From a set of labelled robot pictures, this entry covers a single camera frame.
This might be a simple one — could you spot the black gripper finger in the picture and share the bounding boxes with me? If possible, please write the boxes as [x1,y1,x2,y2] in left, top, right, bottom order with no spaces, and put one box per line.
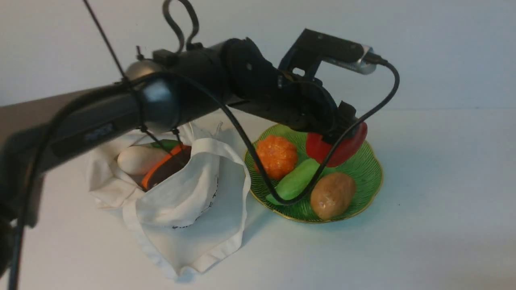
[322,123,361,145]

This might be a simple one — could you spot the orange toy pumpkin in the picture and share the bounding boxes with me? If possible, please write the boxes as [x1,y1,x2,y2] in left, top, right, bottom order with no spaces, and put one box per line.
[256,135,298,180]

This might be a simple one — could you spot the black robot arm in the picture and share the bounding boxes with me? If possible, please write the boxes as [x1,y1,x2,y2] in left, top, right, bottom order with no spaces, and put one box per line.
[1,30,368,273]

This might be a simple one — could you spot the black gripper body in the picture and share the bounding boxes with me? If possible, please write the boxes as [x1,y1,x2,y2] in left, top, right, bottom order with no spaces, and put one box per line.
[228,68,357,139]

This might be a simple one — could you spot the red toy bell pepper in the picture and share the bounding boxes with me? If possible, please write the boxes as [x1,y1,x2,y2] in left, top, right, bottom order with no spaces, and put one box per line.
[306,122,368,168]

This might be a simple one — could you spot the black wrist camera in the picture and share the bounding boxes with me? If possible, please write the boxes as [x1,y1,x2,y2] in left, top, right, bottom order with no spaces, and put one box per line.
[278,28,377,80]

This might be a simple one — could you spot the green toy vegetable in bag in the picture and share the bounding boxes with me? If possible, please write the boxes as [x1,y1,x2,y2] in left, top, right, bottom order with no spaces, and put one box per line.
[150,139,179,151]

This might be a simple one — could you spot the white toy radish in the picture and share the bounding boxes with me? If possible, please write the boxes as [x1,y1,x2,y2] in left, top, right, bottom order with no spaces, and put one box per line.
[117,146,168,176]

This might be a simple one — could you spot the black camera cable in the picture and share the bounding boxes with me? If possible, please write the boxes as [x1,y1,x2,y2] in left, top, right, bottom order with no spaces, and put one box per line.
[8,54,400,290]

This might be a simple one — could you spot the green toy cucumber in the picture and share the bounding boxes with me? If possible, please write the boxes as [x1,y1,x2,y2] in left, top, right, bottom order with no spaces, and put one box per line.
[275,158,320,205]

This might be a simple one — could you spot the brown toy potato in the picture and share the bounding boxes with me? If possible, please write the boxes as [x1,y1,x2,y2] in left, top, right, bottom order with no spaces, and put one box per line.
[310,172,356,221]

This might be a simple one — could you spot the orange toy carrot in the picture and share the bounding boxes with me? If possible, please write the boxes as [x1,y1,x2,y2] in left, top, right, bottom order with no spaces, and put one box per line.
[141,144,192,191]

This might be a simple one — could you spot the white cloth tote bag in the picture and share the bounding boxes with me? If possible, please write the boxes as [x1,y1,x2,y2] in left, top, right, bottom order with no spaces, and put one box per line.
[85,122,252,279]

